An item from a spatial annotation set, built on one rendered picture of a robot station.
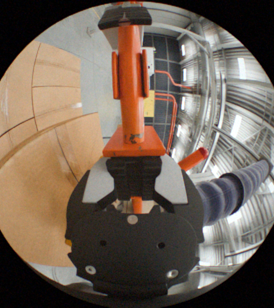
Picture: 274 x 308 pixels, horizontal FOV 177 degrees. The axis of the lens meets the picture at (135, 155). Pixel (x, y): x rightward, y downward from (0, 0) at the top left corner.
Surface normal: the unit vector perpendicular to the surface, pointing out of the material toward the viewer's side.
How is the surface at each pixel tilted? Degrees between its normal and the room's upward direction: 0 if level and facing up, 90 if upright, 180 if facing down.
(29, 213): 1
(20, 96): 0
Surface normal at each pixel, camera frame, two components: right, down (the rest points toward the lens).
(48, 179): 1.00, -0.02
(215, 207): -0.40, -0.43
